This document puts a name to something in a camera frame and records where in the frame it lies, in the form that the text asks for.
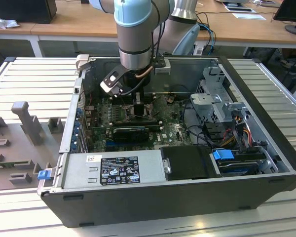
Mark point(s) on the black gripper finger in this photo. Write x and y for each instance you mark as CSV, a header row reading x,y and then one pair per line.
x,y
139,109

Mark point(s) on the thin metal locking lever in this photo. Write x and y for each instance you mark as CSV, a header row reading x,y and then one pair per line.
x,y
122,100
155,100

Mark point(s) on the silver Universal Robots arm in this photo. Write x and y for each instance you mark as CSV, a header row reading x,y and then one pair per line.
x,y
135,37

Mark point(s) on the CPU socket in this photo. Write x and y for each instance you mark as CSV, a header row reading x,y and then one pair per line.
x,y
130,117

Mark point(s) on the black RAM slot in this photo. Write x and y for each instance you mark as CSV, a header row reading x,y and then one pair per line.
x,y
128,120
135,123
149,101
149,95

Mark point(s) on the black graphics card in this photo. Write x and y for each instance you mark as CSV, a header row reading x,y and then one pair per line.
x,y
130,134

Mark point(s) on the round coin battery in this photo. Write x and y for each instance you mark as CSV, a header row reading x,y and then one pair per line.
x,y
170,99

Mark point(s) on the green motherboard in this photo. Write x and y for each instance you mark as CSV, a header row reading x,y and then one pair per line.
x,y
167,133

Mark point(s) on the silver metal drive cage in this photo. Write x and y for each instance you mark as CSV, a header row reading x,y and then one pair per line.
x,y
207,101

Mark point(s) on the black plastic shroud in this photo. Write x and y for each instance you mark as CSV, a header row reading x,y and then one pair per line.
x,y
187,160

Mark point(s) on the wooden desk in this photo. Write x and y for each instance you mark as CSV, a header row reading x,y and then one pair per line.
x,y
76,22

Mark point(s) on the silver power supply unit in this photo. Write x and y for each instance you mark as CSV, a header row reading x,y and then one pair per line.
x,y
76,172

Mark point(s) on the blue disk carrier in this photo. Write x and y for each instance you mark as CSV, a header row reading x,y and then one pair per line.
x,y
222,156

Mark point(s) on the black open PC case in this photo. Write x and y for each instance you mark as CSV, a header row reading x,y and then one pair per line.
x,y
138,209

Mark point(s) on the dark hard disk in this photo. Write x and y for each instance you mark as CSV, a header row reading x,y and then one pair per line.
x,y
236,169

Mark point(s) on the blue plastic latch tab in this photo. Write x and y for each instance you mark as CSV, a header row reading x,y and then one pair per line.
x,y
44,174

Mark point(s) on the grey parts rack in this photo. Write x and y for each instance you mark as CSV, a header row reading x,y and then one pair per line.
x,y
14,138

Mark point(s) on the black box on desk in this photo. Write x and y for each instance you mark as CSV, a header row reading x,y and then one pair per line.
x,y
22,10

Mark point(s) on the pale paper sheet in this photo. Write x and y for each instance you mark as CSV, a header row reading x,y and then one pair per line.
x,y
249,16

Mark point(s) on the crumpled white paper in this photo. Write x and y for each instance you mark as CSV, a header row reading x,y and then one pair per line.
x,y
5,23

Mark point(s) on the green RAM stick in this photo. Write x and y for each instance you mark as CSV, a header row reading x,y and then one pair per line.
x,y
5,165

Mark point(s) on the black computer monitor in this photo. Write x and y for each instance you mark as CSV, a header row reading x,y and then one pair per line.
x,y
289,10

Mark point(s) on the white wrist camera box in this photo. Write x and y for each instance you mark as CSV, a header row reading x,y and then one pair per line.
x,y
162,70
111,82

